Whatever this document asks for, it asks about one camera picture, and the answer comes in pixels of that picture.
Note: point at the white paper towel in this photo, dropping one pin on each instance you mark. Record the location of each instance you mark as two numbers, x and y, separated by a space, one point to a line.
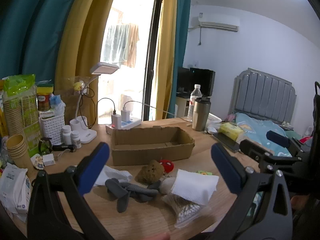
115 173

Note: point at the narrow yellow curtain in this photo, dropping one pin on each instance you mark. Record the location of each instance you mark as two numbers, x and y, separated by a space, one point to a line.
166 55

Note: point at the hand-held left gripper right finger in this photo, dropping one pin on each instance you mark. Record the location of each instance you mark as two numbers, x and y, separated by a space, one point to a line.
227 170

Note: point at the white pill bottle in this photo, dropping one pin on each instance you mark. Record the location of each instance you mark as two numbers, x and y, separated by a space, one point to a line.
67 136
76 140

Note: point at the red plush toy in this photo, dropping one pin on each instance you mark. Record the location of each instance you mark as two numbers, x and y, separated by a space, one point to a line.
168 165

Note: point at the black sliding door frame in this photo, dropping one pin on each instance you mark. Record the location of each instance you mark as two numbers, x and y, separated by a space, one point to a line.
152 55

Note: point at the hanging green towel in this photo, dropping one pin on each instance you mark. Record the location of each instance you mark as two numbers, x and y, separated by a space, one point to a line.
115 43

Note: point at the stack of brown paper cups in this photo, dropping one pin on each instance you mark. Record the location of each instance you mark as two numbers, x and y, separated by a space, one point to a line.
17 150

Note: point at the small yellow toy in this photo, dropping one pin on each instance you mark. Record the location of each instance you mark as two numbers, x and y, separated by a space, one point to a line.
79 85

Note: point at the blue and white plastic bags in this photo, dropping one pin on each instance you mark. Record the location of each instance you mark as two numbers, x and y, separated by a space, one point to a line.
58 103

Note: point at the small green packet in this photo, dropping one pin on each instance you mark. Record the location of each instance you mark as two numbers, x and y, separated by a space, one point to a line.
203 172

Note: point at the light blue printed blanket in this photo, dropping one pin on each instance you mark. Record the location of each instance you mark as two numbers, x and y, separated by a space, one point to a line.
257 130

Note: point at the brown jar with red label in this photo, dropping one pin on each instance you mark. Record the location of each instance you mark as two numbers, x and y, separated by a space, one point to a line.
44 102

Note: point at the cardboard box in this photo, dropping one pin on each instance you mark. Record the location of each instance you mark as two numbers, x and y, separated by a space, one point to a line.
150 155

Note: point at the wide teal curtain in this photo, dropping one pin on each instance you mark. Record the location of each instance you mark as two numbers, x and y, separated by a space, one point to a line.
35 30

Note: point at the white cabinet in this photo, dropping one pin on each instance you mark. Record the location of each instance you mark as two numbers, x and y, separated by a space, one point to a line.
181 106

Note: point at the yellow green sponge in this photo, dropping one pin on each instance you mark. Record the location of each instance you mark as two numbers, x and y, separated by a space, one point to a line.
45 89

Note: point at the wide yellow curtain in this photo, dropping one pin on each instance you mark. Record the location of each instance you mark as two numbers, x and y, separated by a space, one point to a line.
80 35

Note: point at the green pack of paper cups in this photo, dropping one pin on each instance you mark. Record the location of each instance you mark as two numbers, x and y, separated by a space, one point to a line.
21 105

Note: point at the small white plug adapter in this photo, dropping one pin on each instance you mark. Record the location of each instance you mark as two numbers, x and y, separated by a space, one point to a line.
48 160

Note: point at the white desk lamp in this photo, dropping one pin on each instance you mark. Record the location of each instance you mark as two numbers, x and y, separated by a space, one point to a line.
105 68

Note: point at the hanging orange garment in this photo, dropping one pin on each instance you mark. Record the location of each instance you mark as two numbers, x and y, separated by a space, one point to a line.
133 46

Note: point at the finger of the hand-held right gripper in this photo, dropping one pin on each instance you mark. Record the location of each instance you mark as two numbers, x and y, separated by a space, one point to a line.
276 137
252 148

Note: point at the white wet wipes pack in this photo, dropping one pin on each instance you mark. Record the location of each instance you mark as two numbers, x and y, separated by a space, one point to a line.
13 187

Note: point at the white air conditioner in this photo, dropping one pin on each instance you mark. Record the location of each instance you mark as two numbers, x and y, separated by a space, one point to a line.
218 22

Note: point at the clear bag of cotton swabs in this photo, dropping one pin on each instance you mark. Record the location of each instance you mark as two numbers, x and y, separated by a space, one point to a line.
186 211

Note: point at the black pocket tool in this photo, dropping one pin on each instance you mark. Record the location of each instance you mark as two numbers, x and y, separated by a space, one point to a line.
65 148

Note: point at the grey padded headboard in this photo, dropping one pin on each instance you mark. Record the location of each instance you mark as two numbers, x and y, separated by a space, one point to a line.
262 95

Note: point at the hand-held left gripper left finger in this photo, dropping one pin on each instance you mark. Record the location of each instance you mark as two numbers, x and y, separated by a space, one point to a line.
96 167

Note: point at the clear water bottle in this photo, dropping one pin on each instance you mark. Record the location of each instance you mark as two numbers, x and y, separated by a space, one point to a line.
196 93

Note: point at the stainless steel tumbler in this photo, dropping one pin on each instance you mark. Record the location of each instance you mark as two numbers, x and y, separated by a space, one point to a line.
200 117

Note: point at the black monitor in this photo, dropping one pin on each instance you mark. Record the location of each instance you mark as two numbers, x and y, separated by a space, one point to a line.
202 81

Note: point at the narrow teal curtain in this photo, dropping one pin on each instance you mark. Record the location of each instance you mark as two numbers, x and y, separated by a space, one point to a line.
181 42

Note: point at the white power strip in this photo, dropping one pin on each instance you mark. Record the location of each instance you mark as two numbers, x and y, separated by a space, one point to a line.
131 123

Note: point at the yellow tissue pack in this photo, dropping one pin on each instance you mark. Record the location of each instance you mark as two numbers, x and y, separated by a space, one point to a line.
230 130

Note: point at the black framed green lens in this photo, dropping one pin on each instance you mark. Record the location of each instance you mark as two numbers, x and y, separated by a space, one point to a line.
45 146

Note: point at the pink cloth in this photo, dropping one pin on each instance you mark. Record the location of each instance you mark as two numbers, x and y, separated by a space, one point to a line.
230 118

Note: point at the white plastic basket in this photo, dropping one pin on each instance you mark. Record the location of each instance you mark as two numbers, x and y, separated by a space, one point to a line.
52 127

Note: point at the white bundle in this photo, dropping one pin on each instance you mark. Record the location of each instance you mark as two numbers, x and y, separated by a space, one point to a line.
167 183

